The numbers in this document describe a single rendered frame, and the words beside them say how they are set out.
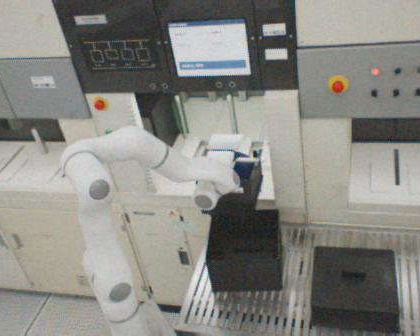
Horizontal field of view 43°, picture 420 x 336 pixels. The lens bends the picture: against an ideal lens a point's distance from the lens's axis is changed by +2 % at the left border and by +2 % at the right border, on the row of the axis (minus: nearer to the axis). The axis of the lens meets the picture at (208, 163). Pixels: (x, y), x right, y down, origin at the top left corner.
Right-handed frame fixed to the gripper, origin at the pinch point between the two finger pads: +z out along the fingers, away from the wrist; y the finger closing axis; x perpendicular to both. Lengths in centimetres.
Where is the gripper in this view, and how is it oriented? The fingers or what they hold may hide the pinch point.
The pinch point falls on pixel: (225, 146)
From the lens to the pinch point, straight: 196.5
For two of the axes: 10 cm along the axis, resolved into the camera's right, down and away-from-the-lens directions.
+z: 2.5, -6.0, 7.6
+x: -1.5, -8.0, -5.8
